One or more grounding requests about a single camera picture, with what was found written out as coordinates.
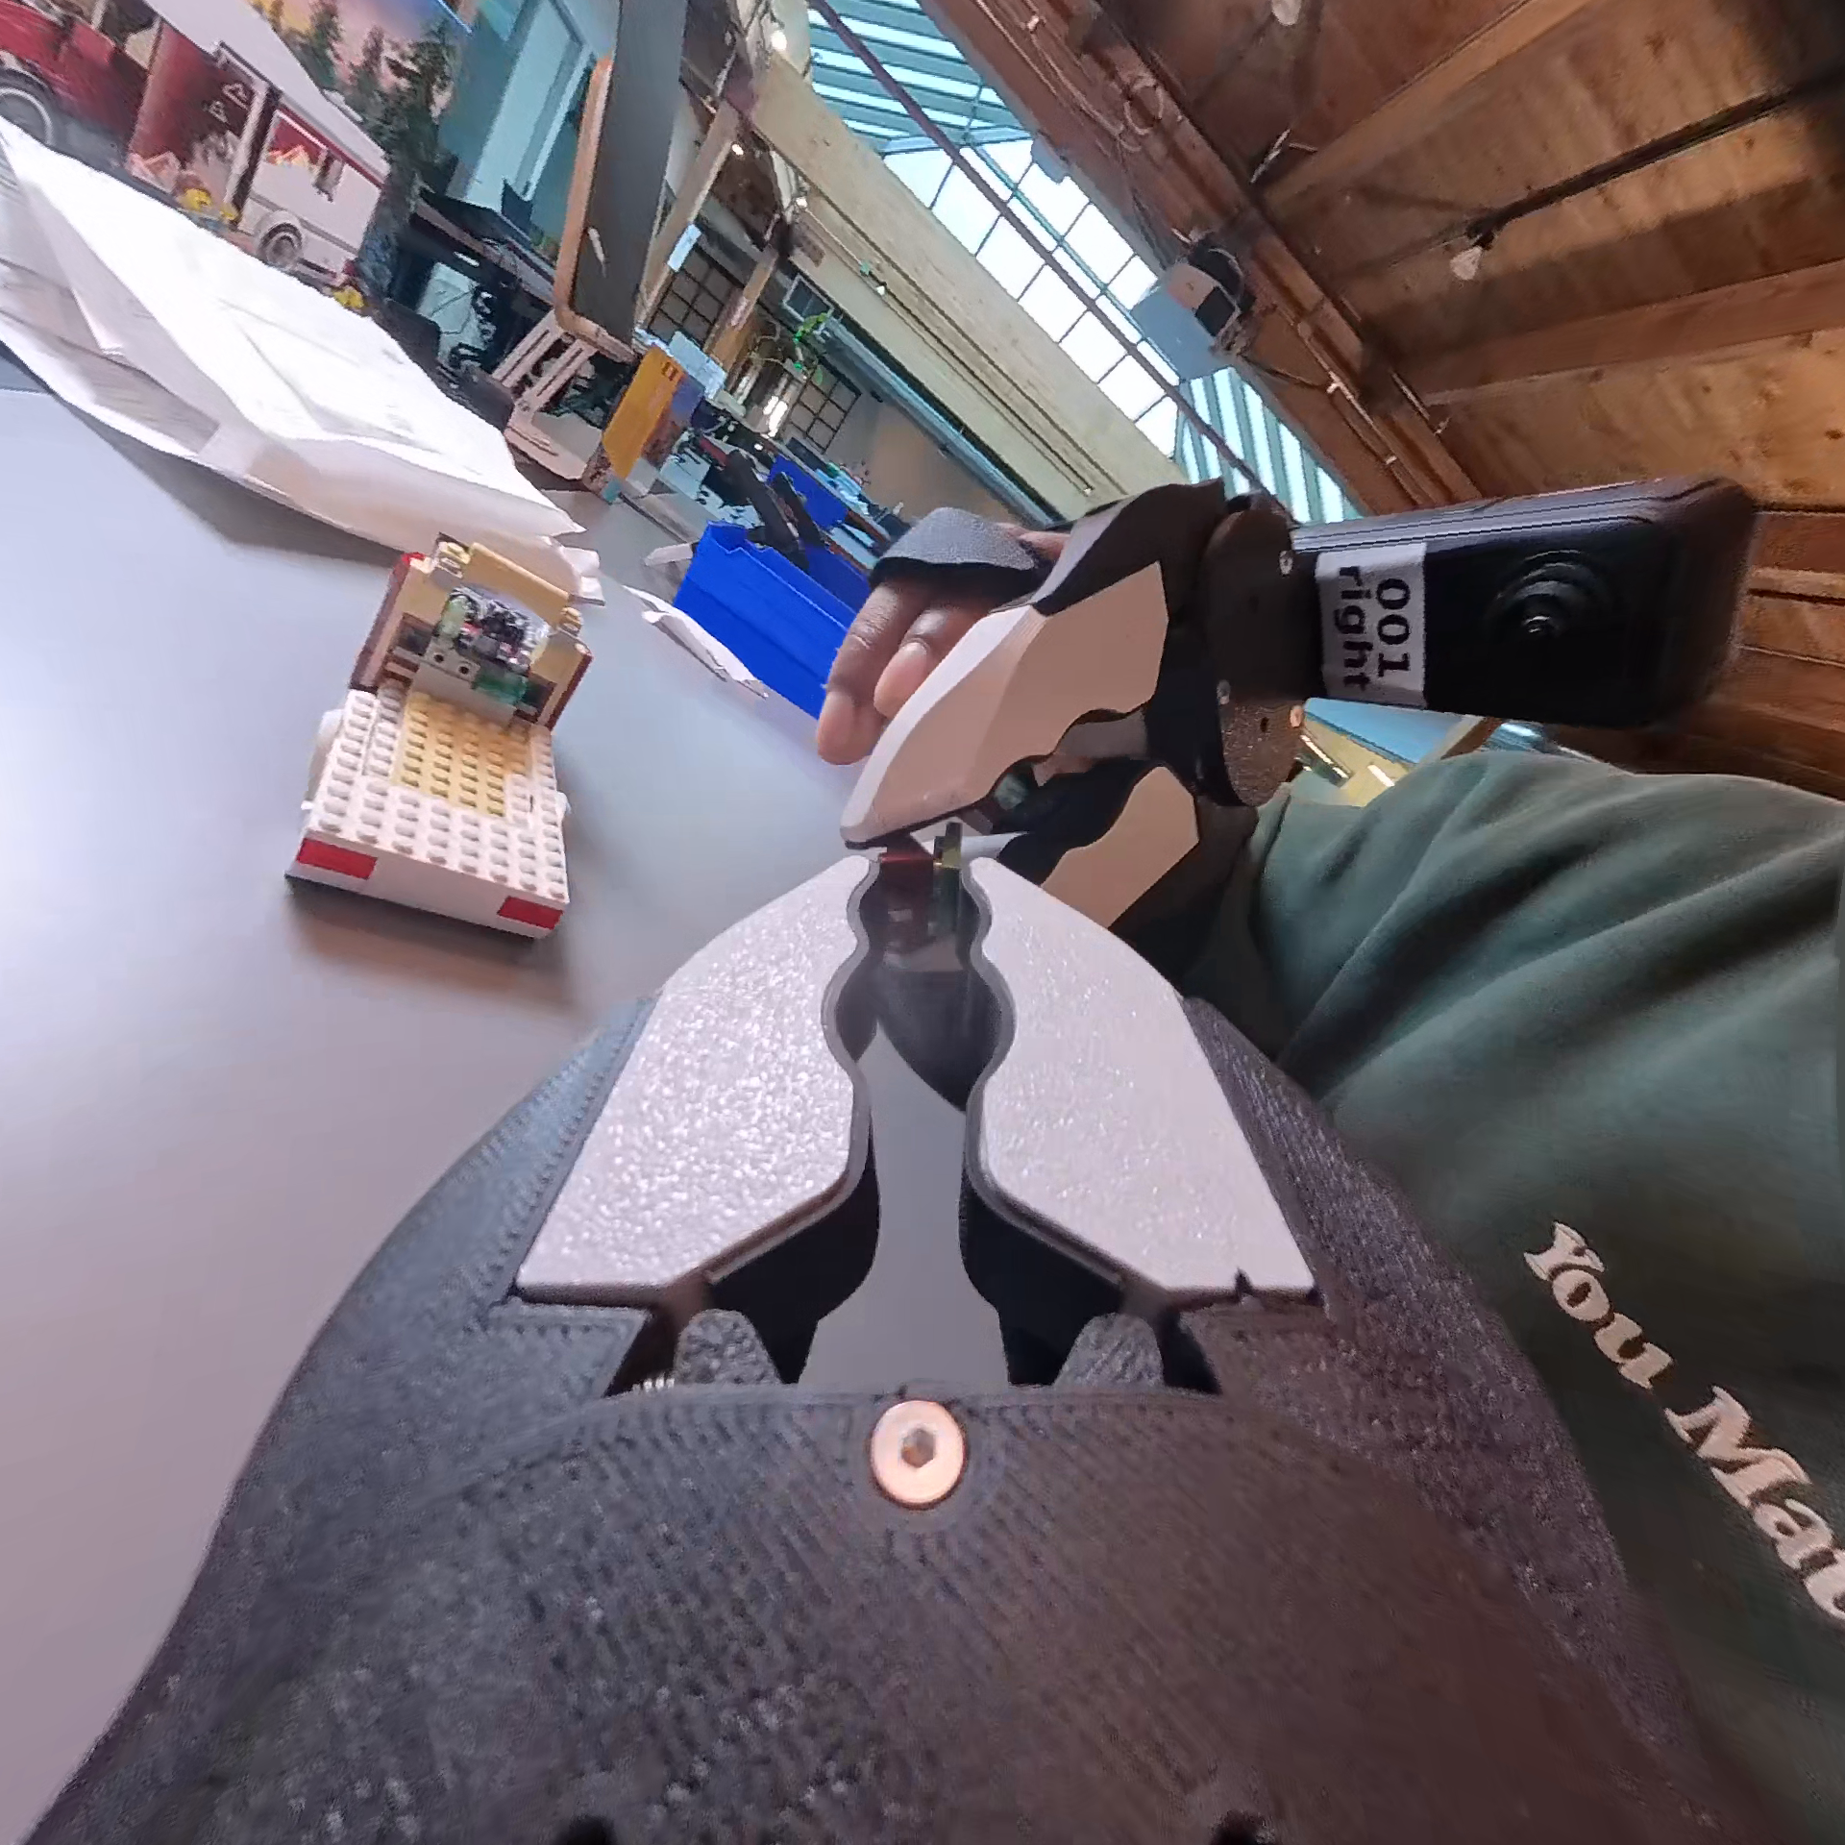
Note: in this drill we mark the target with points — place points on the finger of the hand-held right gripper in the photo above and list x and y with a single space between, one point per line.
1009 693
1146 850

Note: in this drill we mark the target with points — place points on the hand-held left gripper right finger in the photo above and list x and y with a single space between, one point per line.
1139 1138

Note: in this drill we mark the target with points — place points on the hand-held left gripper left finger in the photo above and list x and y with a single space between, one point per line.
706 1125

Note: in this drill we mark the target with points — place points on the brown toy brick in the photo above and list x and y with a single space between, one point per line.
917 924

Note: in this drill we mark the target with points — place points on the white paper bag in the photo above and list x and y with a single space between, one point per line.
287 373

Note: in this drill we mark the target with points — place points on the grey desk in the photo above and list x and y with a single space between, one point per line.
216 1082

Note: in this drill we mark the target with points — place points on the person's right hand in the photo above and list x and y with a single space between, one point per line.
879 649

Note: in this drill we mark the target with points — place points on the blue storage bin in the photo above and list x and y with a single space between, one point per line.
765 604

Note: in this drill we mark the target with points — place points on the small white paper scrap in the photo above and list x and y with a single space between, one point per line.
698 636

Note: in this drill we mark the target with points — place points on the grey ceiling-mounted box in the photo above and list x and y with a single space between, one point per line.
1196 303

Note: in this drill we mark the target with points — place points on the white and red toy vehicle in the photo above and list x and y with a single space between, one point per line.
434 779

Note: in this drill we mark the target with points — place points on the person's green sweatshirt torso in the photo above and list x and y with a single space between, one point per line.
1656 1441

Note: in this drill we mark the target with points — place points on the blue toy set box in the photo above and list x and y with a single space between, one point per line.
216 114

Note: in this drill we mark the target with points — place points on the black panel in wooden frame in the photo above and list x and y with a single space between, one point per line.
627 159

